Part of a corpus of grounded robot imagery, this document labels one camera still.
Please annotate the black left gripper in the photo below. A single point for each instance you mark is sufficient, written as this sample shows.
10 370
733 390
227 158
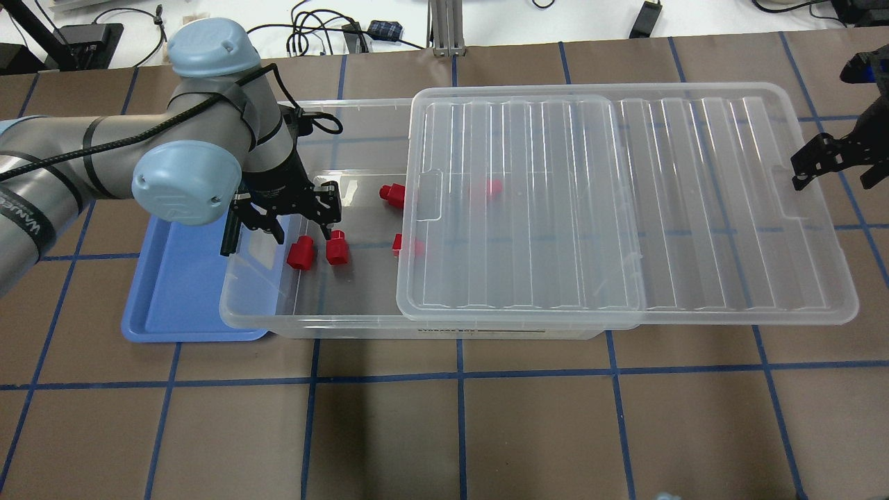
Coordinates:
275 186

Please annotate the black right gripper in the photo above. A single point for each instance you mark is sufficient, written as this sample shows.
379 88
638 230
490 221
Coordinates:
869 130

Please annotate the red block picked up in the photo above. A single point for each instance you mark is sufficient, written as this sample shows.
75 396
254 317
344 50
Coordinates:
336 249

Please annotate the clear plastic box lid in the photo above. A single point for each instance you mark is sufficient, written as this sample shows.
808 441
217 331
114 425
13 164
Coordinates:
724 238

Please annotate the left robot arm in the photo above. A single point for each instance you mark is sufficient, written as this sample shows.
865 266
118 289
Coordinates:
223 145

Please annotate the clear plastic storage box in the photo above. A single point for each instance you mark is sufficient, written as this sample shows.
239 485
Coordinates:
333 292

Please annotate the red block far middle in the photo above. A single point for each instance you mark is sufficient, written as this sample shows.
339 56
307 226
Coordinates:
393 194

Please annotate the red block near middle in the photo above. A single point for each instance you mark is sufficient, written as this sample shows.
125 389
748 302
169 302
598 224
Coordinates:
417 247

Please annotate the blue plastic tray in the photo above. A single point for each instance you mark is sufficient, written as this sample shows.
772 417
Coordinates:
176 288

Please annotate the blue patterned small device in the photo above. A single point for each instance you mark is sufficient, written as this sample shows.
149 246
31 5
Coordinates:
385 30

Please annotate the red block near handle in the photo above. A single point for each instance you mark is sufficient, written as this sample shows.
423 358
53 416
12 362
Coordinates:
301 254

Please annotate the black box handle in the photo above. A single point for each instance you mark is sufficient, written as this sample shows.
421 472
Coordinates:
231 234

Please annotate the aluminium frame post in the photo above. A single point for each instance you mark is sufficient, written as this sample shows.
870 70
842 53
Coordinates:
446 28

